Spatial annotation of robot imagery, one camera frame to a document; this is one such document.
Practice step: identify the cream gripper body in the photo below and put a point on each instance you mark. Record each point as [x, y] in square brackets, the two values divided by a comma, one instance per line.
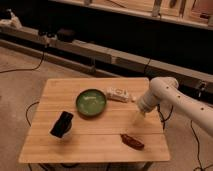
[139, 116]

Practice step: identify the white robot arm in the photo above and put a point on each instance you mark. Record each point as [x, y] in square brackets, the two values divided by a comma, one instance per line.
[166, 89]

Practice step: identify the green ceramic bowl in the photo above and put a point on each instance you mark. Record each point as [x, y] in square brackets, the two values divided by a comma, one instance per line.
[91, 102]

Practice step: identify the wooden table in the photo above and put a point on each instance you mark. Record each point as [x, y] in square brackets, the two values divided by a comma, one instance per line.
[109, 137]

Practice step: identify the black device on ledge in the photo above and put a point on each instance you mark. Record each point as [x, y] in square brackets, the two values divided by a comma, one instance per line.
[66, 35]

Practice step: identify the white object on ledge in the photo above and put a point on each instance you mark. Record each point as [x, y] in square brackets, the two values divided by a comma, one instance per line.
[9, 19]

